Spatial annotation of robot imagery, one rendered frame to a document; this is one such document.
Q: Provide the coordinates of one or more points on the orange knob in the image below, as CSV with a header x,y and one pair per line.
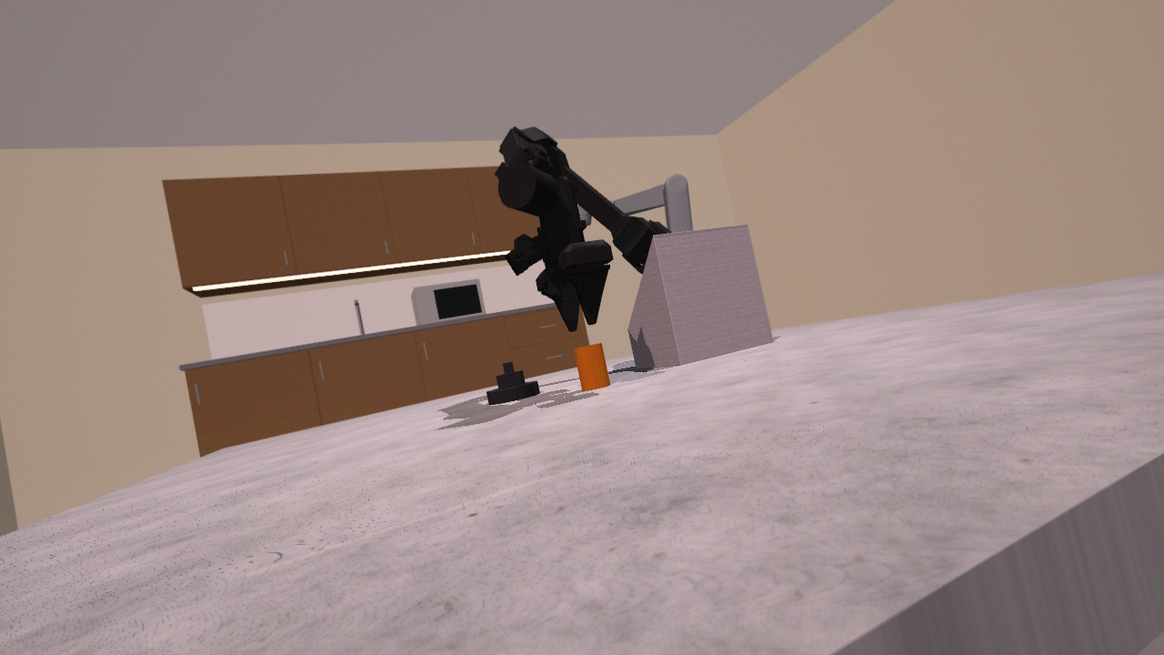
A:
x,y
592,367

